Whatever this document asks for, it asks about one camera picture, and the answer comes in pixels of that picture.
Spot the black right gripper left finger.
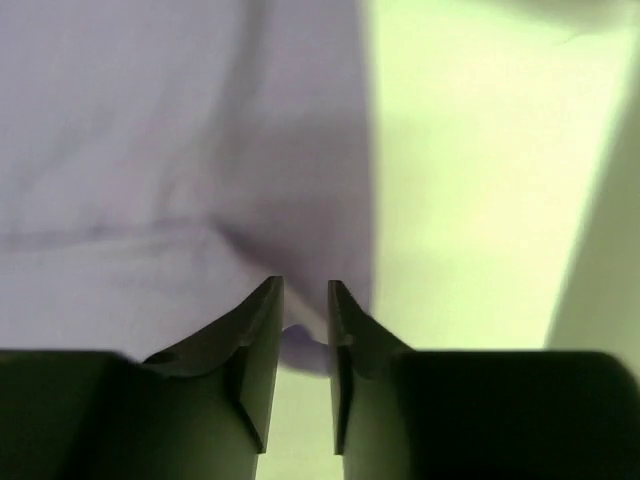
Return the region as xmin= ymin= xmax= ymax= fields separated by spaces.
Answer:
xmin=1 ymin=276 xmax=283 ymax=479

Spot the purple t shirt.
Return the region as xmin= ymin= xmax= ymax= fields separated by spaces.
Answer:
xmin=1 ymin=1 xmax=373 ymax=374

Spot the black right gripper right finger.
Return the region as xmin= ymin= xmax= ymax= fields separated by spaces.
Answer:
xmin=328 ymin=280 xmax=639 ymax=479

